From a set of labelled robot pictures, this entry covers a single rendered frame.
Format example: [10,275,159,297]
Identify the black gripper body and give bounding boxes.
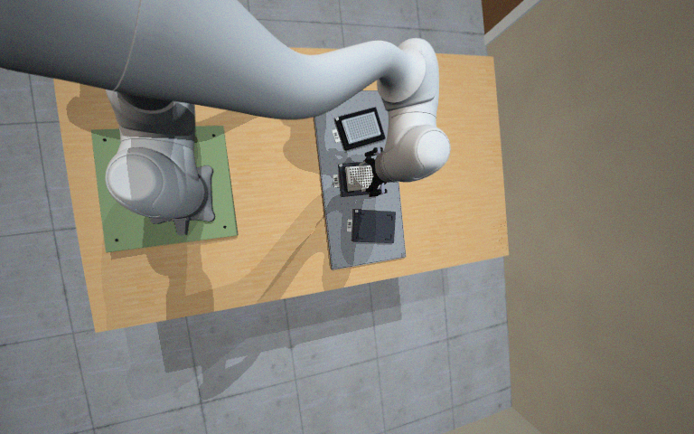
[371,159,386,185]

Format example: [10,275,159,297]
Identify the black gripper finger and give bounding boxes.
[361,176,387,197]
[359,147,383,167]

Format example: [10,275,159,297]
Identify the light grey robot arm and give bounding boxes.
[0,0,451,236]

